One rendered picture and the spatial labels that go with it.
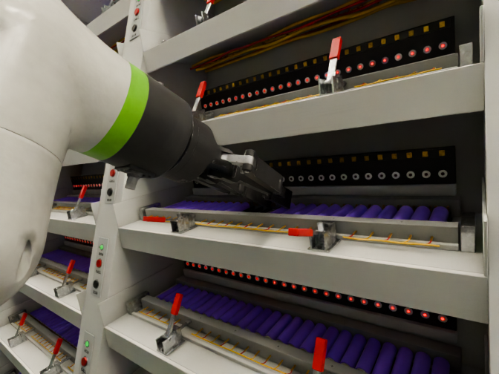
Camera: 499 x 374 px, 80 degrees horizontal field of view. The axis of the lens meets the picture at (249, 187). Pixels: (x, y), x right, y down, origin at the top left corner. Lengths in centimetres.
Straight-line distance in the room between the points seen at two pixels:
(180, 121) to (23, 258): 16
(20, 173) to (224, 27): 46
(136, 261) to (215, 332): 26
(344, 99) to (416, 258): 20
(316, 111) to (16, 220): 33
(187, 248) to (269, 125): 24
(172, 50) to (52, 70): 48
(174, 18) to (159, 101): 61
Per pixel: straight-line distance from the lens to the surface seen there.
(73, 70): 25
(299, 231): 32
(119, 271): 71
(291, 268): 40
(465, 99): 38
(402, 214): 43
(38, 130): 23
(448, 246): 38
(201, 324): 59
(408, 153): 51
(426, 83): 38
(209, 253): 48
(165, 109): 29
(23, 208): 22
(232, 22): 60
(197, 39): 65
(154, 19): 84
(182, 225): 54
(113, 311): 72
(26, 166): 22
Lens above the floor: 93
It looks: 8 degrees up
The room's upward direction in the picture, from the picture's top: 5 degrees clockwise
